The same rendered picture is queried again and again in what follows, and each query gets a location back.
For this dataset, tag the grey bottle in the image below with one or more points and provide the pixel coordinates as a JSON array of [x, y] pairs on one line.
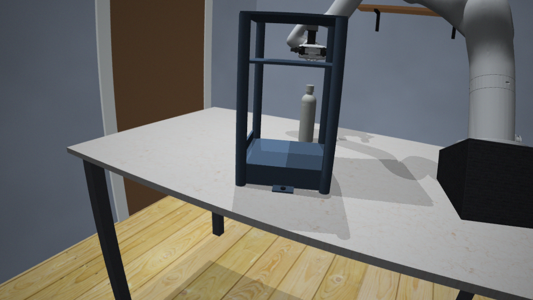
[[307, 115]]

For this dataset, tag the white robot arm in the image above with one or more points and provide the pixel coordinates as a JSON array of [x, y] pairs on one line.
[[486, 26]]

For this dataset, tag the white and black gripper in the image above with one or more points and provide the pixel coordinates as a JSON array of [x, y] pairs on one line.
[[311, 50]]

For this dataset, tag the dark blue shelving unit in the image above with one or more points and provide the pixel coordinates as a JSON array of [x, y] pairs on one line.
[[284, 164]]

